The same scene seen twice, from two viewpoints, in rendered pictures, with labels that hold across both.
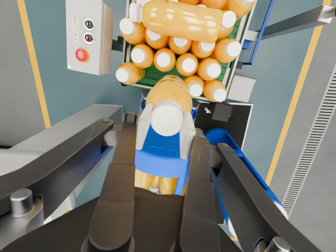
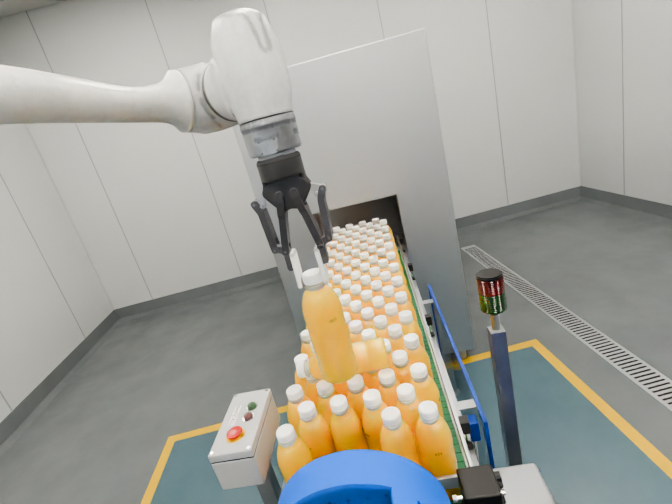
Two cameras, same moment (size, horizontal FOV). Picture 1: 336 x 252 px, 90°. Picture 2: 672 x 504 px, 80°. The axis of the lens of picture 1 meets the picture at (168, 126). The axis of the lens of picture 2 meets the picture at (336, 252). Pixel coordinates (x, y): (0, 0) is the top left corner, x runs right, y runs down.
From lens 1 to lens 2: 75 cm
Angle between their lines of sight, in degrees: 93
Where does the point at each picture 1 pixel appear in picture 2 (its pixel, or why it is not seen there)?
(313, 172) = not seen: outside the picture
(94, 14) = (260, 399)
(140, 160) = (307, 476)
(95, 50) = (252, 425)
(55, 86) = not seen: outside the picture
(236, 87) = (508, 485)
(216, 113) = (467, 485)
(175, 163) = (372, 454)
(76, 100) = not seen: outside the picture
